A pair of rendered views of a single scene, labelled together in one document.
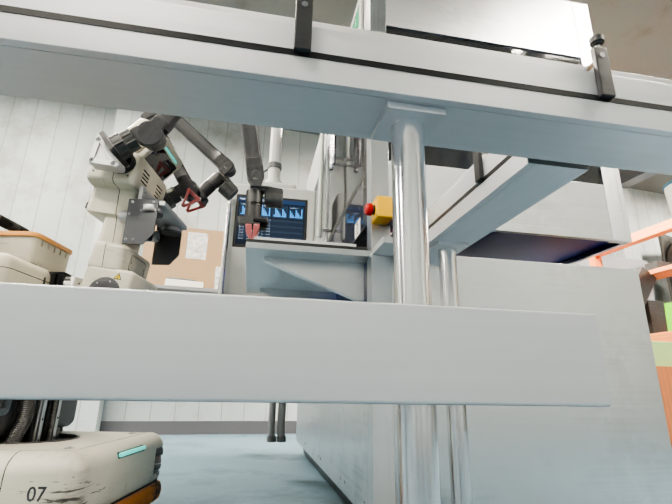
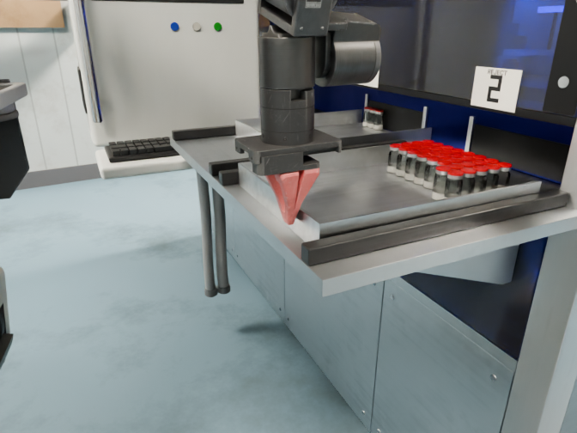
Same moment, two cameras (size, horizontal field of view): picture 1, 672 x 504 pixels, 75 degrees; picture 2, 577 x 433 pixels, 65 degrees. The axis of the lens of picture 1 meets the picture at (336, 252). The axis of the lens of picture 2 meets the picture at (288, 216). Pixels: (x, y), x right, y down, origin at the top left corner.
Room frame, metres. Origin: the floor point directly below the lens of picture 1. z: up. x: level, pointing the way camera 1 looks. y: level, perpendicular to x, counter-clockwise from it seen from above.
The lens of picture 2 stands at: (0.95, 0.41, 1.11)
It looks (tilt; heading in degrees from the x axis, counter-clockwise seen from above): 22 degrees down; 345
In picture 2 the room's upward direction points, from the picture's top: straight up
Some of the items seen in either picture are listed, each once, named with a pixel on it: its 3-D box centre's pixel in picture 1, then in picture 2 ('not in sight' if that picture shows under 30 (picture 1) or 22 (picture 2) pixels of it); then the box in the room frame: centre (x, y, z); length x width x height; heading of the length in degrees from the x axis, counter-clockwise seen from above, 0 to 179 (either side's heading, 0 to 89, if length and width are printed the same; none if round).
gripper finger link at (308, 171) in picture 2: (248, 234); (278, 186); (1.42, 0.30, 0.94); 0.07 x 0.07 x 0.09; 10
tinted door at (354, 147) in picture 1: (356, 128); not in sight; (1.64, -0.08, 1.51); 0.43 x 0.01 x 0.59; 10
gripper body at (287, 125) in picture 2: (253, 214); (287, 122); (1.42, 0.29, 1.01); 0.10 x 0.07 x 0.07; 100
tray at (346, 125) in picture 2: not in sight; (329, 131); (1.88, 0.07, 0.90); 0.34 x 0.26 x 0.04; 100
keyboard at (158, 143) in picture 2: not in sight; (185, 143); (2.19, 0.37, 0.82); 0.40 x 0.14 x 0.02; 100
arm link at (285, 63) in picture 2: (256, 198); (292, 61); (1.42, 0.28, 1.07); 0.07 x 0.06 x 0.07; 103
